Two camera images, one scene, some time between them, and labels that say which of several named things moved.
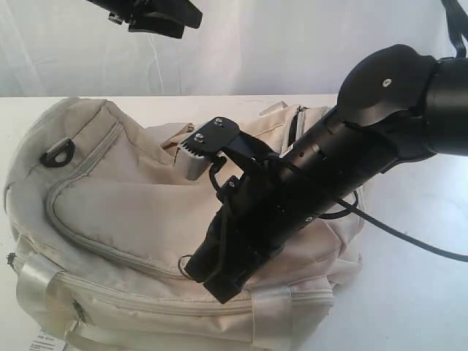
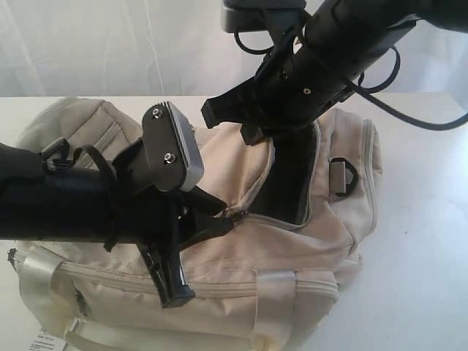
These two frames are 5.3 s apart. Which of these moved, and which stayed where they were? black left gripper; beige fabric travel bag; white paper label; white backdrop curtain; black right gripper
Moved: black right gripper; black left gripper
Stayed: white paper label; beige fabric travel bag; white backdrop curtain
